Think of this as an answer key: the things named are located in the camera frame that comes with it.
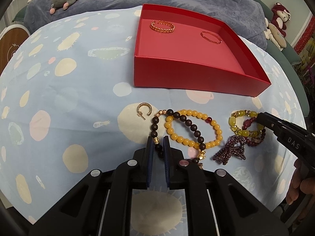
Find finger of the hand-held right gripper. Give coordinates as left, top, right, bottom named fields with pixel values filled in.
left=257, top=112, right=283, bottom=140

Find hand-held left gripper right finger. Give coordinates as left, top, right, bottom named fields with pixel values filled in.
left=162, top=136, right=289, bottom=236

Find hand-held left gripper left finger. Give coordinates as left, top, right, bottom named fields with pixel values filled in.
left=28, top=136, right=155, bottom=236

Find dark red bead bracelet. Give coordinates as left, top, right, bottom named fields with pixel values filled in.
left=242, top=118, right=267, bottom=147

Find green and gold bead bracelet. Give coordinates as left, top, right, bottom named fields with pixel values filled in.
left=229, top=109, right=265, bottom=138

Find yellow bead bracelet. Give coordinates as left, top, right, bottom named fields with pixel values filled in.
left=165, top=109, right=223, bottom=150

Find purple bead bracelet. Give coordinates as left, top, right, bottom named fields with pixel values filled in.
left=213, top=136, right=246, bottom=165

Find dark brown bead bracelet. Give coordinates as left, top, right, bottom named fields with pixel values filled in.
left=150, top=109, right=207, bottom=170

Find gold hoop earring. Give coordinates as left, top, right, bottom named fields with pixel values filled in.
left=136, top=103, right=153, bottom=121

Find red cardboard box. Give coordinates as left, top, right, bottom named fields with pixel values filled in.
left=133, top=4, right=272, bottom=97

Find person's right hand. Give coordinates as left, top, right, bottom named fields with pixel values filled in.
left=286, top=158, right=315, bottom=205

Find green sofa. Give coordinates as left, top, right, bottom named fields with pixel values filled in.
left=251, top=0, right=310, bottom=118

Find artificial flowers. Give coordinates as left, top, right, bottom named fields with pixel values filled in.
left=296, top=54, right=315, bottom=94

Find beige plush toy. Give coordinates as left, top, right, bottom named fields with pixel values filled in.
left=264, top=18, right=287, bottom=51

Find red hanging decoration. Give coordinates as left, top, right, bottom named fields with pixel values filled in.
left=294, top=17, right=315, bottom=54

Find light blue planet print tablecloth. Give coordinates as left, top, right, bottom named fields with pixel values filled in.
left=0, top=5, right=308, bottom=229

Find thin orange bangle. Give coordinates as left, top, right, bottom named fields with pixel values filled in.
left=200, top=31, right=222, bottom=45

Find red plush bear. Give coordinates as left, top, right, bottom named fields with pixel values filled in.
left=271, top=2, right=291, bottom=37

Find round white and wood disc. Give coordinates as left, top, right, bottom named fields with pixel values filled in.
left=0, top=23, right=31, bottom=67

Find gold chain bracelet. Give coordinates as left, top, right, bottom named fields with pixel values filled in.
left=150, top=20, right=176, bottom=33

